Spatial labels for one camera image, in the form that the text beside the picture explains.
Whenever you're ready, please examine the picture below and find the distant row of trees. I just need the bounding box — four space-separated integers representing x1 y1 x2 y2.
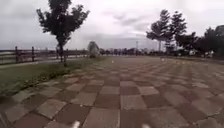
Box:
99 47 158 56

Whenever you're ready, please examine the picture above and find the pale grey structure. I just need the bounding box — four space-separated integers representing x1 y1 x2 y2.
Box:
87 40 101 58

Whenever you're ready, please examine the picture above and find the checkered brick paved plaza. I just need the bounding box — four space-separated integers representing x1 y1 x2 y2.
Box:
0 55 224 128

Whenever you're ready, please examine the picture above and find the group of tall trees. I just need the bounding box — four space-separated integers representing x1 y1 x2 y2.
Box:
145 9 188 54

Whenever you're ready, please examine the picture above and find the tree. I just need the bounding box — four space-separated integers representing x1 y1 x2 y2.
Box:
35 0 90 67

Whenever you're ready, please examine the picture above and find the grass strip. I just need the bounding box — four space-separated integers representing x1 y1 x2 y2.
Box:
0 57 111 98

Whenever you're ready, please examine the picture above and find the row of dark trees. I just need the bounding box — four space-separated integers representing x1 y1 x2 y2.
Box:
174 24 224 58

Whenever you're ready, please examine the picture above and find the wooden rail fence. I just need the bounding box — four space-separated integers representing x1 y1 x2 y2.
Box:
0 45 89 65

